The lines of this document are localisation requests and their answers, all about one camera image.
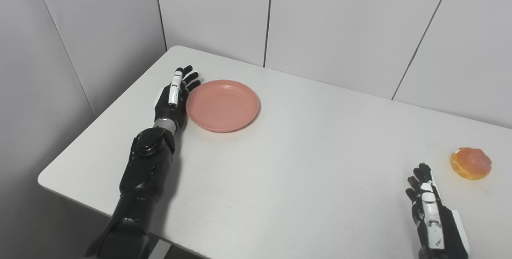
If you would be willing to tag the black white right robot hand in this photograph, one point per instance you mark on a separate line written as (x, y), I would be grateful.
(438, 227)

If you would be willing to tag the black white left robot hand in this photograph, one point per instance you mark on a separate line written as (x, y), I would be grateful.
(168, 105)

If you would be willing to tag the orange cream puff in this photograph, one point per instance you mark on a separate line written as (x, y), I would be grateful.
(471, 163)

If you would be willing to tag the pink round plate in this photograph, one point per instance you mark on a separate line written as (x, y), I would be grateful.
(222, 106)

